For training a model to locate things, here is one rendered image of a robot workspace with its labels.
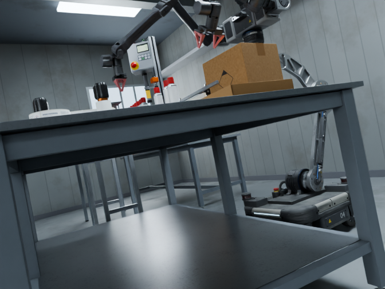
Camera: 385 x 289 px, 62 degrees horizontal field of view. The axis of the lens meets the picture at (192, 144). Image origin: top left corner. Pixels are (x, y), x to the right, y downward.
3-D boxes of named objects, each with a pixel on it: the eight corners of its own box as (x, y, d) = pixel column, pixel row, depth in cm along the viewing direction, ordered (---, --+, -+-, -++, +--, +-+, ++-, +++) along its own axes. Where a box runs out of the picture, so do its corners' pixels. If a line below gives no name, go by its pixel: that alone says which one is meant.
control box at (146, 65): (135, 75, 227) (130, 49, 227) (158, 70, 225) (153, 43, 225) (130, 72, 217) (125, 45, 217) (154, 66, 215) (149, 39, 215)
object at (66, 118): (11, 169, 250) (11, 166, 250) (164, 142, 310) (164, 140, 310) (-52, 137, 64) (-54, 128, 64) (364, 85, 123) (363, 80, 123)
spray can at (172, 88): (171, 117, 169) (163, 79, 169) (180, 116, 171) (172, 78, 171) (175, 115, 164) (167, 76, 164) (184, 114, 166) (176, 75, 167)
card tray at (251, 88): (190, 114, 126) (188, 104, 126) (243, 107, 138) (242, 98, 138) (233, 97, 99) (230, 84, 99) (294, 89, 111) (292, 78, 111)
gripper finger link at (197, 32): (191, 45, 155) (194, 26, 150) (202, 45, 159) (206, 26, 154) (198, 50, 150) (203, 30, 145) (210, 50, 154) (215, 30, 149)
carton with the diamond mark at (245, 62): (211, 114, 166) (201, 63, 166) (244, 110, 179) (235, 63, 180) (252, 101, 141) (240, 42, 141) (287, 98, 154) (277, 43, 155)
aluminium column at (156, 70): (164, 134, 218) (145, 38, 219) (170, 133, 221) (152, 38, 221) (167, 133, 214) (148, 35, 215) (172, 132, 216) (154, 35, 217)
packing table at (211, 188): (128, 203, 541) (120, 157, 542) (169, 191, 584) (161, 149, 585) (200, 210, 356) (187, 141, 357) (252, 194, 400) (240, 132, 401)
